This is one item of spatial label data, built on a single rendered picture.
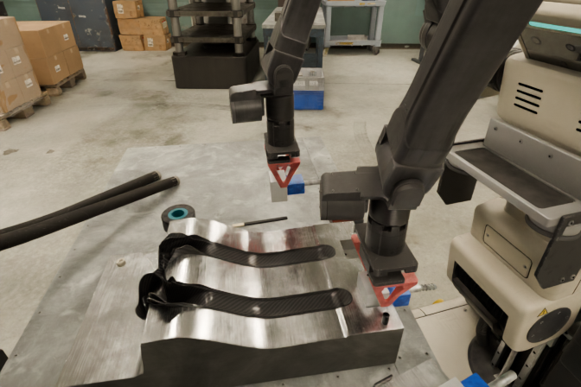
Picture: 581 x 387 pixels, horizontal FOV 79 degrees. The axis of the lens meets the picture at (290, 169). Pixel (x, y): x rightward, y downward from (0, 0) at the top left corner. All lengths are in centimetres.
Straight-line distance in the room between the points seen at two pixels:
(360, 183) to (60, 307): 62
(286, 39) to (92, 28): 701
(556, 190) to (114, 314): 76
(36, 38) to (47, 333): 443
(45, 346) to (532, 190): 86
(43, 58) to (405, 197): 485
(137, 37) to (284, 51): 676
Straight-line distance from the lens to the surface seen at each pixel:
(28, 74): 465
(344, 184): 47
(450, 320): 146
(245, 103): 68
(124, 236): 95
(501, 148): 80
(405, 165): 41
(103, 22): 746
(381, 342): 62
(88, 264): 91
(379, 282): 53
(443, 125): 38
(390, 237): 52
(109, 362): 64
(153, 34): 725
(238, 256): 68
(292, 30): 65
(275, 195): 79
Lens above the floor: 136
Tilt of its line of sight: 30 degrees down
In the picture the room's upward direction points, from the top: straight up
